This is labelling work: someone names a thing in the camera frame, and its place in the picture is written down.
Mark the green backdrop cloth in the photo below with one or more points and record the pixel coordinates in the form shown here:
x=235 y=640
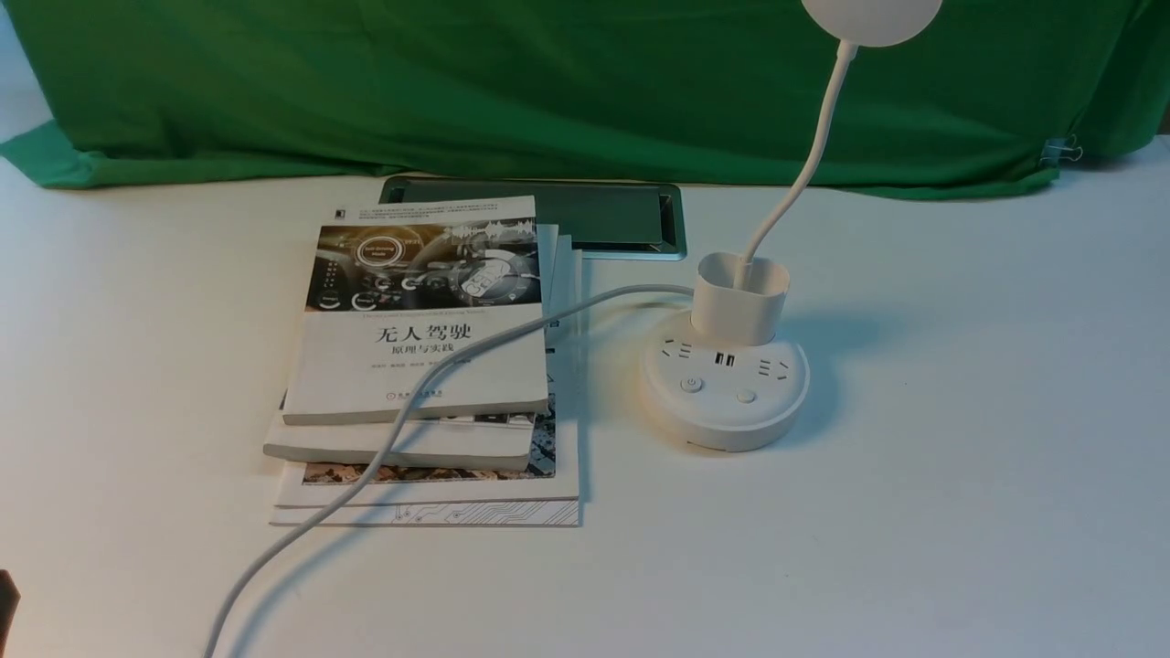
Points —
x=714 y=92

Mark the white desk lamp with socket base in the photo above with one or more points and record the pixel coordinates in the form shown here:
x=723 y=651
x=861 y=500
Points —
x=723 y=375

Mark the metal binder clip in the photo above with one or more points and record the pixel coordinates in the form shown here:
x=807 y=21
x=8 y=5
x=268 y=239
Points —
x=1057 y=151

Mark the dark object at left edge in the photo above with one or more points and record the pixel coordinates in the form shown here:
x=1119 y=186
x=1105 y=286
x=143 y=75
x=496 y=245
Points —
x=9 y=599

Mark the top book with car cover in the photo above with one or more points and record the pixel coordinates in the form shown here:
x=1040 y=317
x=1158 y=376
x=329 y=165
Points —
x=398 y=295

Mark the bottom book with circuit pattern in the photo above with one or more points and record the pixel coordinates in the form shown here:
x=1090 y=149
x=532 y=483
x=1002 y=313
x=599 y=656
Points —
x=457 y=514

